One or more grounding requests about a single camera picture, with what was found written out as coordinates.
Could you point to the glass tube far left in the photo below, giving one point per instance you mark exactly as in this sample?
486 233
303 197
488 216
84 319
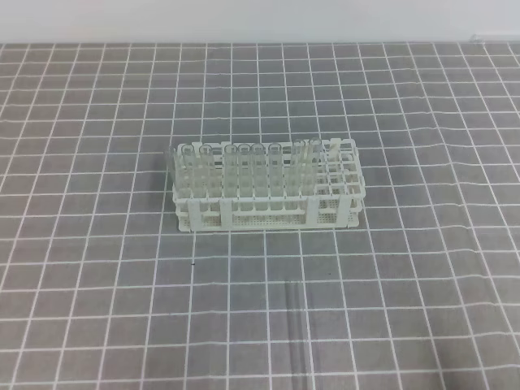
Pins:
186 171

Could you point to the white plastic test tube rack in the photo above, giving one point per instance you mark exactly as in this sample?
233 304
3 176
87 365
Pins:
336 203

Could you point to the grey white-checked tablecloth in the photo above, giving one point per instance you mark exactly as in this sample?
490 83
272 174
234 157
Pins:
100 289

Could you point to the clear glass test tube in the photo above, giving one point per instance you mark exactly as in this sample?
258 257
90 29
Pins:
294 323

